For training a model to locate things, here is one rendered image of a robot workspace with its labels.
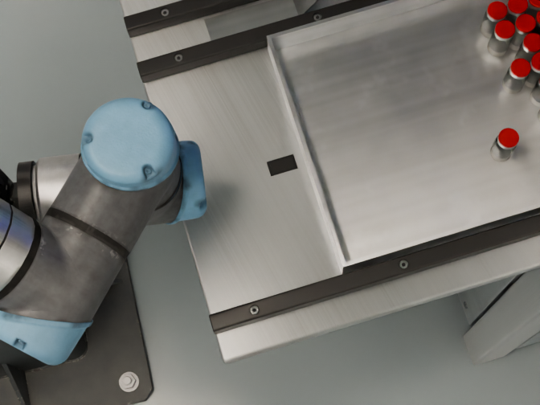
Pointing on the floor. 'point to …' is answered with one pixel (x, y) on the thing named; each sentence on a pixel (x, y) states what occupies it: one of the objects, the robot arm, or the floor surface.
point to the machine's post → (507, 321)
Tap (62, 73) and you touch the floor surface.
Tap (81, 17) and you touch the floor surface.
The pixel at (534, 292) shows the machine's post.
